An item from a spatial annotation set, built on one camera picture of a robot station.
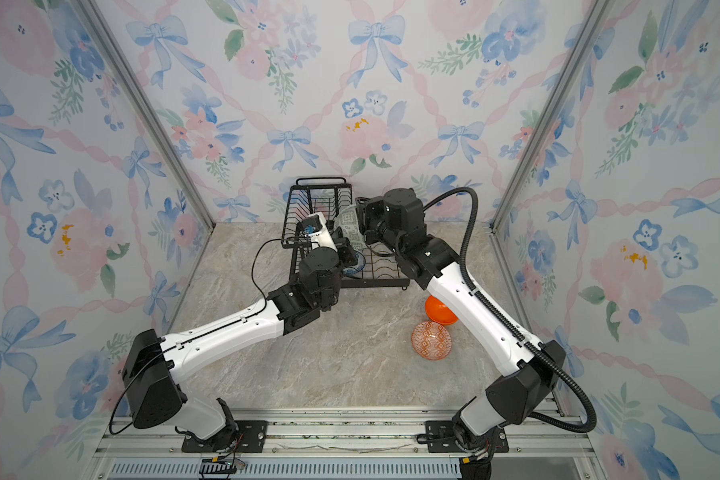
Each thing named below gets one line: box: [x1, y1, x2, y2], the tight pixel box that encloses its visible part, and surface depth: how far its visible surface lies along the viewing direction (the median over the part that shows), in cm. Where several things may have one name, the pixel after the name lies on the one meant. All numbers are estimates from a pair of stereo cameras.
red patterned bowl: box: [411, 320, 452, 361], surface depth 90 cm
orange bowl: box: [425, 295, 459, 326], surface depth 95 cm
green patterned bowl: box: [334, 204, 367, 251], surface depth 74 cm
